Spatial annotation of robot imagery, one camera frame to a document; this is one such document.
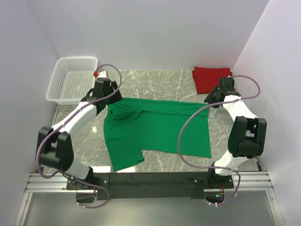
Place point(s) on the white plastic basket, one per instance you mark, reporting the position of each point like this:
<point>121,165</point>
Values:
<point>71,79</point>

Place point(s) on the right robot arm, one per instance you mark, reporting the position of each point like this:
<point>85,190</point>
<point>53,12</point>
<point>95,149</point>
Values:
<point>247,136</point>

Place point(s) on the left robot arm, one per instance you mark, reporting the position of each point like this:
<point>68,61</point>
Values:
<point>54,145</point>

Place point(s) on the black base beam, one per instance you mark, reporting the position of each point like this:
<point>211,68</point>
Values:
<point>161,184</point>

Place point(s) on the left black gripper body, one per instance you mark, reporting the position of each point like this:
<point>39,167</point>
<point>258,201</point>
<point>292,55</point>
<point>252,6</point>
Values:
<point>114,98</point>

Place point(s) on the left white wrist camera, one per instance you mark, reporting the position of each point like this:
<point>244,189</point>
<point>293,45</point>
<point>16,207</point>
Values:
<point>102,74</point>

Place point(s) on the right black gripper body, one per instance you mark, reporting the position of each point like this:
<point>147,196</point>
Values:
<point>212,97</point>

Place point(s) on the folded red t-shirt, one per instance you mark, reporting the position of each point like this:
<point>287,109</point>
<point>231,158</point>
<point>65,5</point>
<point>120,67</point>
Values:
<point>207,78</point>

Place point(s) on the green t-shirt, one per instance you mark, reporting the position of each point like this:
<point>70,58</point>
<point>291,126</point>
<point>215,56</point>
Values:
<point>133,125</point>

